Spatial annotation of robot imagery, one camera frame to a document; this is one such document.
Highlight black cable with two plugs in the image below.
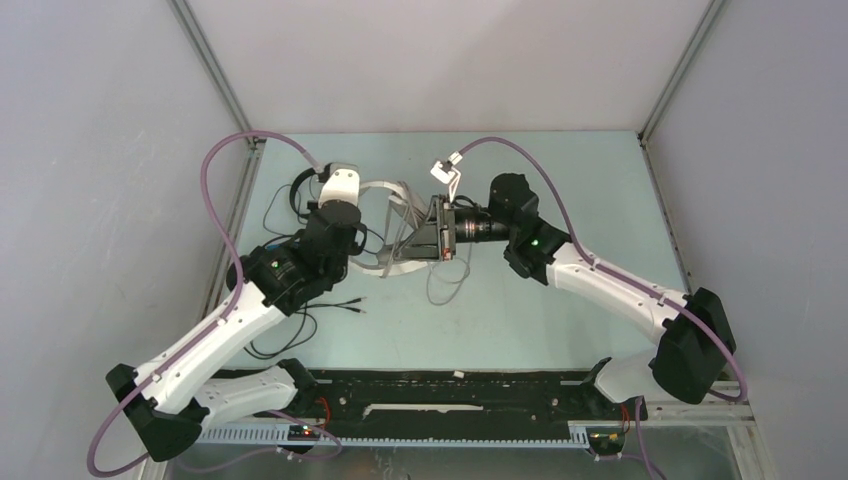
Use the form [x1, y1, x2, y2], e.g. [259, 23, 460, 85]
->
[241, 298, 367, 361]

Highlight black headphones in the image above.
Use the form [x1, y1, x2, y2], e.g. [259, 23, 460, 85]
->
[289, 165, 326, 220]

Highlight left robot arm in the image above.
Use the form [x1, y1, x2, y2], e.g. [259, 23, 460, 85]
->
[106, 200, 364, 462]

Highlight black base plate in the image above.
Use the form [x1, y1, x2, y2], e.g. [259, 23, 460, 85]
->
[278, 359, 648, 440]

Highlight white headphones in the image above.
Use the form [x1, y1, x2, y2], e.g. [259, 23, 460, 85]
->
[349, 180, 430, 279]

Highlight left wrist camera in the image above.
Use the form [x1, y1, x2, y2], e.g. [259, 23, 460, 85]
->
[317, 162, 360, 208]

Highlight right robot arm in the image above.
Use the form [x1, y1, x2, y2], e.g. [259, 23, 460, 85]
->
[389, 173, 736, 418]

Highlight white cable duct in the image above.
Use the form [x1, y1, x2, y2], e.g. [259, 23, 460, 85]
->
[196, 423, 589, 449]

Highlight aluminium frame rail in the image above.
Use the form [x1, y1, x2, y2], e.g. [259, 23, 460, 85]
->
[166, 1, 257, 303]

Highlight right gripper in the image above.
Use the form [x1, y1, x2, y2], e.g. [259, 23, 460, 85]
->
[393, 196, 514, 264]

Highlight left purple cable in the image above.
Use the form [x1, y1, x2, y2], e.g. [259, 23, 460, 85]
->
[87, 131, 326, 480]

